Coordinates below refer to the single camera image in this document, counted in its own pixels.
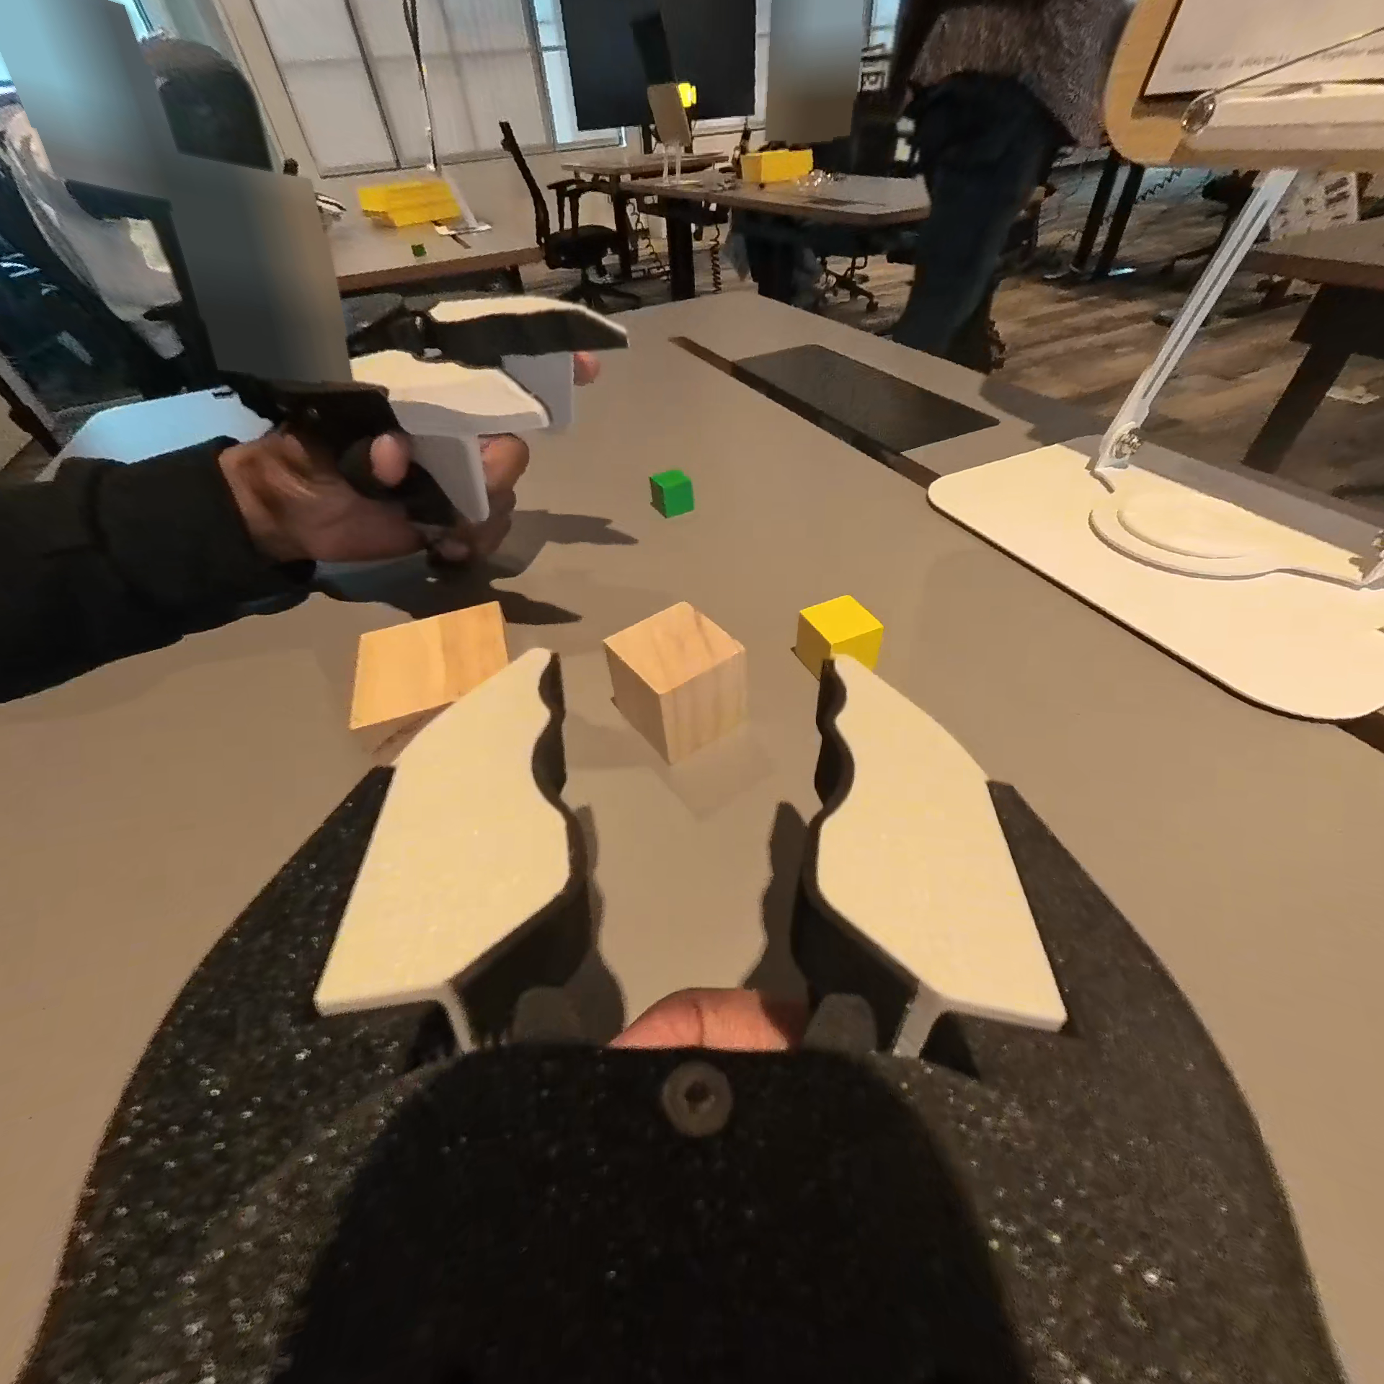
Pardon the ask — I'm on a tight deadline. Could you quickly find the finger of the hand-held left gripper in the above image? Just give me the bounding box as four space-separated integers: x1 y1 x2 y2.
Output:
351 350 551 443
413 296 631 435

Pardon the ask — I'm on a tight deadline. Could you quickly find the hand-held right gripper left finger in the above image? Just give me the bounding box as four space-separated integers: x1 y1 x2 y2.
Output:
313 649 599 1055

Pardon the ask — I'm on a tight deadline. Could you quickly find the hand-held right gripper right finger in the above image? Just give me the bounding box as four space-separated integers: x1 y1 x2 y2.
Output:
797 654 1072 1060

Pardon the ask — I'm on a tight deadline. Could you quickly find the plain wooden cube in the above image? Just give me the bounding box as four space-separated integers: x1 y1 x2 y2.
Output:
604 600 750 767
346 600 511 750

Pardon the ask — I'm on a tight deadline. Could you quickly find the person's left forearm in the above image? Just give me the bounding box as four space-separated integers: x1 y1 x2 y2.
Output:
0 435 320 708

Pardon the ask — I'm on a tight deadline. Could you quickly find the person's left hand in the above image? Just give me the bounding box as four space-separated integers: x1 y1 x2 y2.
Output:
221 425 532 570

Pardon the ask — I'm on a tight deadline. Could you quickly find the person's right hand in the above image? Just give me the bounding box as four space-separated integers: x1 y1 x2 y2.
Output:
610 984 810 1055

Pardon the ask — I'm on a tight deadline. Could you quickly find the black office chair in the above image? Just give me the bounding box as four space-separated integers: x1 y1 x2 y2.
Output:
500 118 642 309

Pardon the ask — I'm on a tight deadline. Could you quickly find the grey table with yellow boxes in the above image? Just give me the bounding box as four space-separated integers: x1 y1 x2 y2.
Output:
322 205 544 296

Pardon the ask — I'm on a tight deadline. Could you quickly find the stack of yellow boxes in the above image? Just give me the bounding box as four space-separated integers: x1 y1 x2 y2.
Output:
358 175 463 230

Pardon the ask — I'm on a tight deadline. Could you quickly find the yellow wooden cube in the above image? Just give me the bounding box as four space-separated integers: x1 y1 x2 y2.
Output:
796 592 885 683

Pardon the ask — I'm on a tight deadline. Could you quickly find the grey tablet stand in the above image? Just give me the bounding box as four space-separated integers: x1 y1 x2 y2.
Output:
645 78 696 184

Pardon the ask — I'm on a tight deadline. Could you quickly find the black computer monitor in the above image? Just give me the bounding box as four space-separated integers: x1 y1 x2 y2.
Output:
559 0 758 133

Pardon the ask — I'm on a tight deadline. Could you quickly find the dark long table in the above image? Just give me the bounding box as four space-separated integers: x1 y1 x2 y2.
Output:
562 156 934 304

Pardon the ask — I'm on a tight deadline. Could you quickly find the white desk stand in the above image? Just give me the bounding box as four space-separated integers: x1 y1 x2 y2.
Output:
927 0 1384 722

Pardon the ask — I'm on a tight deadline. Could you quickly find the grey monitor back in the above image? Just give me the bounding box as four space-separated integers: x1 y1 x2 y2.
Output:
762 0 868 144

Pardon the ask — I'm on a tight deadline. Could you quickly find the dark wooden table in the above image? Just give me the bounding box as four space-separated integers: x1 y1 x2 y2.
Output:
1240 213 1384 480

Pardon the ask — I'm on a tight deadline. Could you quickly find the black table cable cover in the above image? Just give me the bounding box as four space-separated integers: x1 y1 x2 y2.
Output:
672 335 1003 491

